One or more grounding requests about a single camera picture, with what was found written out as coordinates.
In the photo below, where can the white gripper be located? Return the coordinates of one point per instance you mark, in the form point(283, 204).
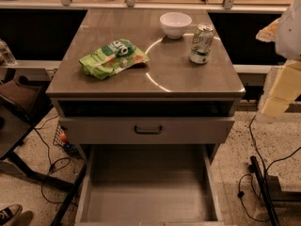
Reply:
point(290, 34)

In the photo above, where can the green rice chip bag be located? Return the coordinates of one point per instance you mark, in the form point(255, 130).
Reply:
point(112, 59)

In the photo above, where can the grey drawer cabinet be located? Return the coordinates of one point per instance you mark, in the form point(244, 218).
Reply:
point(169, 85)

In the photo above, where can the open bottom drawer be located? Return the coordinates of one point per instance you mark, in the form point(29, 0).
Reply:
point(148, 185)

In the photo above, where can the green white soda can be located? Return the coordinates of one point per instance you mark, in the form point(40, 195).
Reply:
point(201, 43)

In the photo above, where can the white ceramic bowl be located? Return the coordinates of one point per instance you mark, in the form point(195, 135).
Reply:
point(175, 24)

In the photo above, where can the black metal stand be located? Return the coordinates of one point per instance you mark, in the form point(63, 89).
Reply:
point(271, 191)

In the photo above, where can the orange ball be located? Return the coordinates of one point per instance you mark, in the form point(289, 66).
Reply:
point(63, 137)

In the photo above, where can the dark brown chair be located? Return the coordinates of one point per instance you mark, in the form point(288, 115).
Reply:
point(21, 98)

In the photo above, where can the clear plastic bottle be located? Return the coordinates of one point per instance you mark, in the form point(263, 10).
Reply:
point(6, 54)

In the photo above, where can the black white sneaker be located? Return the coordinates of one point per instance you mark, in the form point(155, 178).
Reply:
point(9, 214)

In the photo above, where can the middle drawer with black handle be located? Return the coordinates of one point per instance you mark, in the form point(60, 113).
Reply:
point(129, 130)

